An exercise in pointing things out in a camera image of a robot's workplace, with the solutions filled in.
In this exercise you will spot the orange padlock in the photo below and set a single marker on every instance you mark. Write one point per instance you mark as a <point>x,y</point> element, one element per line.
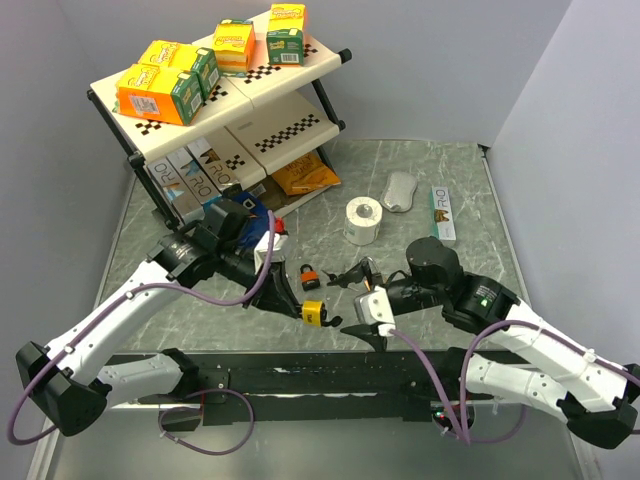
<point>309,278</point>

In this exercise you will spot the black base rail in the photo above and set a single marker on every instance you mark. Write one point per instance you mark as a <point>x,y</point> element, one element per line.
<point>312,386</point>

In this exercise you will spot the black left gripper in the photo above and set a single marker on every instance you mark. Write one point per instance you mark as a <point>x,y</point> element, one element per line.
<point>277,294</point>

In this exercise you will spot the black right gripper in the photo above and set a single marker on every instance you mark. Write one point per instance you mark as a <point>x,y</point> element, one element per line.
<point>370,334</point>

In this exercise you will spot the front orange sponge box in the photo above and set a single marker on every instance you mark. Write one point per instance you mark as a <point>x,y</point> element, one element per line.
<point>162,94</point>

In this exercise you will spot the orange honey dijon bag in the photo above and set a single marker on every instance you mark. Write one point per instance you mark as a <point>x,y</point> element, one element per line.
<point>304,175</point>

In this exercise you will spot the long shackle brass padlock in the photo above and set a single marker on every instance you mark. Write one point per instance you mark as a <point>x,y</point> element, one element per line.
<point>372,274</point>

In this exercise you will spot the green yellow sponge box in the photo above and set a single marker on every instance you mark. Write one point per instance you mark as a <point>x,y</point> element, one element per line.
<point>285,37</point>

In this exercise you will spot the blue Doritos bag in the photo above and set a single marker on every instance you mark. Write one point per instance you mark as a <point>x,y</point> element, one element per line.
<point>236,223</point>

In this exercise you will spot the black head key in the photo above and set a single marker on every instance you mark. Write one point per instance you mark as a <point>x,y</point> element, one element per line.
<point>327,274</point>

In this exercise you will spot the right RIO box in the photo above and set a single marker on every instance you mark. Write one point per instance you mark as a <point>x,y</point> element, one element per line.
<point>215,167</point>

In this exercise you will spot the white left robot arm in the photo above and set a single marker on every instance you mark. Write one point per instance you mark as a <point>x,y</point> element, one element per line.
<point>66,378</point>

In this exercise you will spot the teal white RIO box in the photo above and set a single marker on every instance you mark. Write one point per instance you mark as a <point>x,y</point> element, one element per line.
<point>444,227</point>

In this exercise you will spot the middle RIO box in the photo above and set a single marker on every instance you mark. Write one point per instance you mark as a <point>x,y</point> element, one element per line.
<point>194,177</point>

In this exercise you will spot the yellow padlock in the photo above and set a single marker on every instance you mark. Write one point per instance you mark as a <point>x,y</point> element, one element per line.
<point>314,313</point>

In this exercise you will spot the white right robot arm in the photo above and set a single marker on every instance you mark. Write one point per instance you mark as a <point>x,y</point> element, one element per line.
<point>515,355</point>

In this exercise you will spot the beige two tier shelf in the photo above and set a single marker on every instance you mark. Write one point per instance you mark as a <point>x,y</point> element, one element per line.
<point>263,121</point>

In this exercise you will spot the yellow orange sponge pack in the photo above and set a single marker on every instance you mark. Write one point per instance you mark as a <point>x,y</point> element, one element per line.
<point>233,44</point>

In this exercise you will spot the rear yellow sponge box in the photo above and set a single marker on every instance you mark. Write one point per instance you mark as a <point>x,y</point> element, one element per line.
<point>185,57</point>

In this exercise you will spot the white toilet paper roll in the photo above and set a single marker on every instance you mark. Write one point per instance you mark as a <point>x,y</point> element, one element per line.
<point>363,220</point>

